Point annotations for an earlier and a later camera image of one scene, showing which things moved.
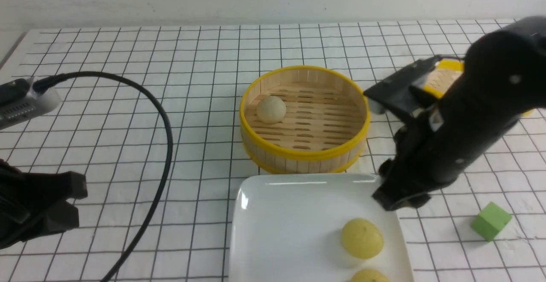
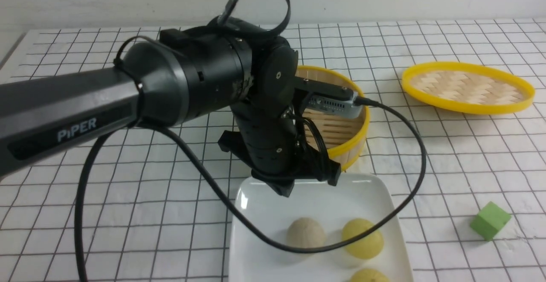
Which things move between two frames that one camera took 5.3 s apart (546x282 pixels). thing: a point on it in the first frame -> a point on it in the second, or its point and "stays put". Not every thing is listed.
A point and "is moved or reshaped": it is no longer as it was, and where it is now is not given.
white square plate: [288, 228] stays put
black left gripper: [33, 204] -> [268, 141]
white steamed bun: [271, 109] is moved or reshaped
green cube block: [490, 222] stays put
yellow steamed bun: [362, 238] stays put
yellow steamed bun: [370, 275] stays put
